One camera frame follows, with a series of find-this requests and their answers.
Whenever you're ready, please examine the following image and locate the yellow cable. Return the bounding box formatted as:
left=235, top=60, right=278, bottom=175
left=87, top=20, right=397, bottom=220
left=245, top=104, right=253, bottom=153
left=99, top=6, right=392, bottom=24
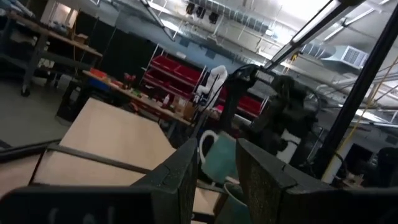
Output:
left=337, top=55, right=398, bottom=156

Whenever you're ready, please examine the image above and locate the dark green mug brown handle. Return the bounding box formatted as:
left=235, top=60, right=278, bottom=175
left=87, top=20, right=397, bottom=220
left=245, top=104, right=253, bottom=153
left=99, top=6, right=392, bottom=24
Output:
left=214, top=182, right=252, bottom=224

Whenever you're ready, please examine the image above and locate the cluttered wooden workbench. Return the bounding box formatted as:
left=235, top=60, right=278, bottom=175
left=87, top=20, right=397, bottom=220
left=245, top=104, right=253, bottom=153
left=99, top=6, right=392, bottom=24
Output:
left=82, top=70, right=193, bottom=127

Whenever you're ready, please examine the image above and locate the teal mug with white handle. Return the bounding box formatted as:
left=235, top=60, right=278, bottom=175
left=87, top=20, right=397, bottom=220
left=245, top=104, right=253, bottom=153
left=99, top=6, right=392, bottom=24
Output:
left=198, top=129, right=239, bottom=184

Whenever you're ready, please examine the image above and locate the wooden shelf with black frame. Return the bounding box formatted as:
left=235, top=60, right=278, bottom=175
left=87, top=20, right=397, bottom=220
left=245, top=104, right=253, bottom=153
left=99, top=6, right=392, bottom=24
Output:
left=0, top=97, right=223, bottom=217

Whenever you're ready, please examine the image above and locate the overhead rig light bar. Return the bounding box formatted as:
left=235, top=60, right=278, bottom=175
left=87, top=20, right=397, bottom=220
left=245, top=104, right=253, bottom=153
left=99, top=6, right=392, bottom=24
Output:
left=264, top=0, right=368, bottom=70

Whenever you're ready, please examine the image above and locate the black rig post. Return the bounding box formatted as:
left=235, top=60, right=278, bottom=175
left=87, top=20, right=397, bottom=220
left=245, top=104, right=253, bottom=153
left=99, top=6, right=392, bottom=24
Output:
left=312, top=4, right=398, bottom=186

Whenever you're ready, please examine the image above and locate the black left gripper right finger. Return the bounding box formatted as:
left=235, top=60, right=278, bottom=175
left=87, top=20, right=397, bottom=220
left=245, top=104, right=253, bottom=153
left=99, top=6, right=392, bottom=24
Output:
left=235, top=139, right=334, bottom=224

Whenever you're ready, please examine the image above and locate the grey metal workbench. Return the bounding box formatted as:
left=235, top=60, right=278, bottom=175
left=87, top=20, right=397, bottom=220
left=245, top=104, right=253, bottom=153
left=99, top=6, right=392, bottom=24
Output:
left=0, top=9, right=103, bottom=97

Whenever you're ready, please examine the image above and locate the black curtain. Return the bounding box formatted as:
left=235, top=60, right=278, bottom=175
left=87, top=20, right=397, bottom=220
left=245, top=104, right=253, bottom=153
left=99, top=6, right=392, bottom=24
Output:
left=74, top=11, right=159, bottom=82

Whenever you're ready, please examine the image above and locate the grey ventilation unit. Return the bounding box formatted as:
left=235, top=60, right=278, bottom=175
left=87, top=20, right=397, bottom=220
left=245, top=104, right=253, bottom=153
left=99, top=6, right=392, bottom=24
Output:
left=322, top=45, right=369, bottom=70

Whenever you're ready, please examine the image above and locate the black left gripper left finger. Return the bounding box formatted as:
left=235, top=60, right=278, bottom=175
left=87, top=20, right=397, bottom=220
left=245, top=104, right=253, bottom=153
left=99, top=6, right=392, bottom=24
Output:
left=132, top=138, right=198, bottom=224

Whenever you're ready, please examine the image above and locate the red bin rack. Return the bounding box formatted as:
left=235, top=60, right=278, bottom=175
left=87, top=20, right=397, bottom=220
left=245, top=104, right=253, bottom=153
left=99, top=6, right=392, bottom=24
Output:
left=141, top=43, right=270, bottom=119

